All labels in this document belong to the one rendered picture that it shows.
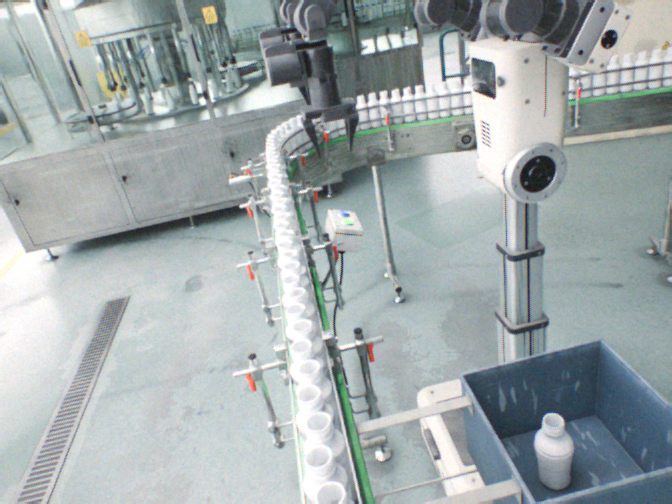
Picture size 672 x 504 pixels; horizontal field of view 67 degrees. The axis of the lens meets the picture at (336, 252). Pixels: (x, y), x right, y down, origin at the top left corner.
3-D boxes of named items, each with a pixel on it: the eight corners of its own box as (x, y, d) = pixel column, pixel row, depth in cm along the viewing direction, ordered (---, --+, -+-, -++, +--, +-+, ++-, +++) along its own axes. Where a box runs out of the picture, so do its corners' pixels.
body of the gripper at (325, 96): (357, 112, 96) (351, 71, 93) (304, 123, 96) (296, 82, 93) (351, 106, 102) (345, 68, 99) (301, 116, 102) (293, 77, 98)
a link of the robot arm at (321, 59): (334, 39, 91) (328, 38, 96) (296, 47, 90) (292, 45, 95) (340, 79, 94) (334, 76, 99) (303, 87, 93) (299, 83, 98)
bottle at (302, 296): (331, 354, 110) (316, 290, 102) (310, 369, 107) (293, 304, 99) (315, 343, 114) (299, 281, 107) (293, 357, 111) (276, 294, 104)
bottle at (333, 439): (321, 520, 76) (298, 442, 69) (318, 486, 81) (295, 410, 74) (360, 511, 76) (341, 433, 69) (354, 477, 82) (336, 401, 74)
